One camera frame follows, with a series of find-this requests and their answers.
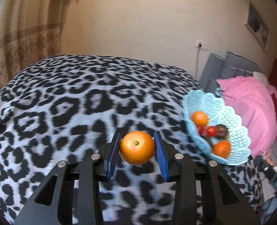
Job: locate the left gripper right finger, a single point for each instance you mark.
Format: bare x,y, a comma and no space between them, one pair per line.
222,201

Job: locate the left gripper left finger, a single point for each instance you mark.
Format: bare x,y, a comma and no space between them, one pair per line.
52,200

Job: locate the small orange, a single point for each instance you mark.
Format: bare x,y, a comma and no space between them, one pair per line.
222,149

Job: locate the small dark passion fruit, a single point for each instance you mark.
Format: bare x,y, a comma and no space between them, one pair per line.
222,132

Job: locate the red tomato front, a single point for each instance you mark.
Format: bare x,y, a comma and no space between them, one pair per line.
211,131

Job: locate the red tomato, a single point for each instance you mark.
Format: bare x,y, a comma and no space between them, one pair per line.
200,130
211,131

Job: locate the red tomato back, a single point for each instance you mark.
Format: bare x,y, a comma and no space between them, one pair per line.
200,130

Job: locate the large orange front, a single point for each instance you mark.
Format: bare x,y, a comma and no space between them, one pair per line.
199,118

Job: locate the orange back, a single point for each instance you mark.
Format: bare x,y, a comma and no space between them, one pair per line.
137,148

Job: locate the orange with stem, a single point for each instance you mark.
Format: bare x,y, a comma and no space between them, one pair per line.
269,160

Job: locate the large wrinkled passion fruit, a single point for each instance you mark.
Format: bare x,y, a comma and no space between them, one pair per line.
208,140

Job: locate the pink blanket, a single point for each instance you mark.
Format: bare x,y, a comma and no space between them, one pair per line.
256,104

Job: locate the light blue lattice basket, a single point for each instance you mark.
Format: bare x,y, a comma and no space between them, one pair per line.
218,113

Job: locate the leopard print tablecloth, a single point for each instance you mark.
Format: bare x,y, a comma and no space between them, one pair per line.
63,107

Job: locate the grey headboard cushion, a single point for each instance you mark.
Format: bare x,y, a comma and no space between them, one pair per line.
230,67

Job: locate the beige patterned curtain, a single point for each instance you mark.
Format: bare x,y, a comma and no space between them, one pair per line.
30,30

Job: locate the white wall socket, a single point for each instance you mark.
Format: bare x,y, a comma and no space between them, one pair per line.
201,44

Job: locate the framed wall picture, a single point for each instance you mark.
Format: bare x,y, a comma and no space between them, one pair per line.
257,26

